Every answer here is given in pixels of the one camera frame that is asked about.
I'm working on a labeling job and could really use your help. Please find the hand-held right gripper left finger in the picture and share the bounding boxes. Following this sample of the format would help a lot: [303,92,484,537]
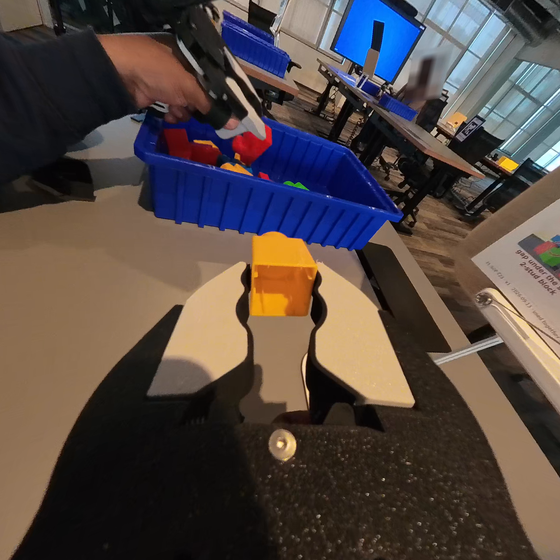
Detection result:
[147,261,255,400]

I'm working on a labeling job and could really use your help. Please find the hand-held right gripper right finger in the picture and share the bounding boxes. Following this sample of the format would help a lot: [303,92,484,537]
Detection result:
[307,262,415,408]

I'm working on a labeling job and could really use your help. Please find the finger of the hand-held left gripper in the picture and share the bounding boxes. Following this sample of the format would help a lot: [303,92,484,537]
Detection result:
[224,57,267,140]
[215,119,248,141]

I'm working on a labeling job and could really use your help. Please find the red two-stud toy block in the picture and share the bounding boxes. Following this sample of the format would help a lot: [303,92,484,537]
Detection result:
[231,126,273,165]

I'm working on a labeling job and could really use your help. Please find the pile of toy blocks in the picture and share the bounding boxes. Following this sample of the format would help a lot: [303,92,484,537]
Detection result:
[160,128,311,192]

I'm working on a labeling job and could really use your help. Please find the yellow one-stud toy block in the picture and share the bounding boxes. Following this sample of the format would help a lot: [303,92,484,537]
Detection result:
[248,231,319,317]

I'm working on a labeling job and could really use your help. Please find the person's left forearm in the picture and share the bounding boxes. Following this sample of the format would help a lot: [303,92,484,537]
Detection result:
[0,30,137,185]

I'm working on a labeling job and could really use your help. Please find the person's left hand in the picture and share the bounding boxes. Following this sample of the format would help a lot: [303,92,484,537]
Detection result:
[97,33,215,125]

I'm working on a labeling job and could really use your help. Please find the small blue plastic bin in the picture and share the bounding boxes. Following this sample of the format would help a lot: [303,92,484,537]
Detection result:
[327,65,382,95]
[377,93,419,122]

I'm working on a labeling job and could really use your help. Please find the black phone on stand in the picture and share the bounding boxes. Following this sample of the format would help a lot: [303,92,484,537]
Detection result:
[362,20,386,78]

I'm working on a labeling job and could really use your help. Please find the large blue-screen monitor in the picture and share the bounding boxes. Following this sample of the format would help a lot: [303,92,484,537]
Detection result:
[329,0,428,85]

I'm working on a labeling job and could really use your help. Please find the white ledge bar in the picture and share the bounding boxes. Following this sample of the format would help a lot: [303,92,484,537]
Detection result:
[475,288,560,408]

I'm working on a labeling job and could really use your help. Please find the instruction sheet on white stand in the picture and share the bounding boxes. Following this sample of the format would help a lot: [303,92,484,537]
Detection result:
[454,168,560,307]

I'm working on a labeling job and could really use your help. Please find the black office chair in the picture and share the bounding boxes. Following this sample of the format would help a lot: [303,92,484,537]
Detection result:
[384,155,439,219]

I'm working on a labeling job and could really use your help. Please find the wooden top office desk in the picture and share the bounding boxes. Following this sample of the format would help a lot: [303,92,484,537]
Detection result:
[316,59,487,229]

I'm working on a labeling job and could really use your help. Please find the paper instruction sheet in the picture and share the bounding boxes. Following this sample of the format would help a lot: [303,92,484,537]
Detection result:
[472,209,560,347]

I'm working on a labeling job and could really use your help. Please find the printed tag sign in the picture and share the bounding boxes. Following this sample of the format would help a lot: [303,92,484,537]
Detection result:
[454,115,486,144]

